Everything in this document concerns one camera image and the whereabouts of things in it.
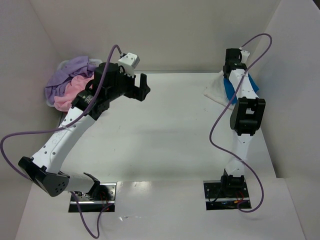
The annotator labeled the white plastic laundry basket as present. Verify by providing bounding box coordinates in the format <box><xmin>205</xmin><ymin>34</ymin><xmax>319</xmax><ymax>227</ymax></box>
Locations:
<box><xmin>46</xmin><ymin>58</ymin><xmax>102</xmax><ymax>109</ymax></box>

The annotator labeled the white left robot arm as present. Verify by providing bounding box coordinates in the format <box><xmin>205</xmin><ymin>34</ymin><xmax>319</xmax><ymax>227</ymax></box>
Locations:
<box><xmin>18</xmin><ymin>62</ymin><xmax>151</xmax><ymax>199</ymax></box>

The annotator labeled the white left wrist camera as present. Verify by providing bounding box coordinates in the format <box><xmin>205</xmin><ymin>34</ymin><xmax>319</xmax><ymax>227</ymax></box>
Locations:
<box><xmin>117</xmin><ymin>52</ymin><xmax>140</xmax><ymax>78</ymax></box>

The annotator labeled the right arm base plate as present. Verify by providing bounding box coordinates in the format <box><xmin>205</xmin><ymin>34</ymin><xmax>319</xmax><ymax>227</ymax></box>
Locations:
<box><xmin>203</xmin><ymin>180</ymin><xmax>252</xmax><ymax>211</ymax></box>

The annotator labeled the blue t shirt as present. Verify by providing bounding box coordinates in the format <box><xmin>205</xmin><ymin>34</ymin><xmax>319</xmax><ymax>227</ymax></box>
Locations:
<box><xmin>223</xmin><ymin>74</ymin><xmax>260</xmax><ymax>101</ymax></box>

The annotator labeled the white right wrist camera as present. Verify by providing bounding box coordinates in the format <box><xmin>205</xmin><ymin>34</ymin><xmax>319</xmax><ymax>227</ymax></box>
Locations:
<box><xmin>239</xmin><ymin>47</ymin><xmax>251</xmax><ymax>64</ymax></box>

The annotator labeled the pink t shirt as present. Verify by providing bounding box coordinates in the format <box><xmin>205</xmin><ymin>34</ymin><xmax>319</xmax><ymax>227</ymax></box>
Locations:
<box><xmin>53</xmin><ymin>75</ymin><xmax>94</xmax><ymax>112</ymax></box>

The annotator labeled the lavender t shirt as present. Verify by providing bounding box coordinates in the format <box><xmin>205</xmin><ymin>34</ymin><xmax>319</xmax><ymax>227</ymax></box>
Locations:
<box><xmin>43</xmin><ymin>55</ymin><xmax>101</xmax><ymax>104</ymax></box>

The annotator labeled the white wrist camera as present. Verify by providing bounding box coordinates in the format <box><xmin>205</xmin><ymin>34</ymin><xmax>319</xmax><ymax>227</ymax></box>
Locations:
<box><xmin>239</xmin><ymin>47</ymin><xmax>251</xmax><ymax>64</ymax></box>
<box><xmin>117</xmin><ymin>52</ymin><xmax>140</xmax><ymax>78</ymax></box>

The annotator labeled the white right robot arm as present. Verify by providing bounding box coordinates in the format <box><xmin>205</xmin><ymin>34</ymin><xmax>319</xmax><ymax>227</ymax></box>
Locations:
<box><xmin>221</xmin><ymin>48</ymin><xmax>266</xmax><ymax>198</ymax></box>

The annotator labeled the white folded t shirt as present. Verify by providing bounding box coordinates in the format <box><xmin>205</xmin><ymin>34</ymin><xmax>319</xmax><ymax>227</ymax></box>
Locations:
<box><xmin>203</xmin><ymin>70</ymin><xmax>229</xmax><ymax>107</ymax></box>

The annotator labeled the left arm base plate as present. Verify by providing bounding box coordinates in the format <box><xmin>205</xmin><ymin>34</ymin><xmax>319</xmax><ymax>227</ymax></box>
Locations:
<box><xmin>74</xmin><ymin>182</ymin><xmax>117</xmax><ymax>213</ymax></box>

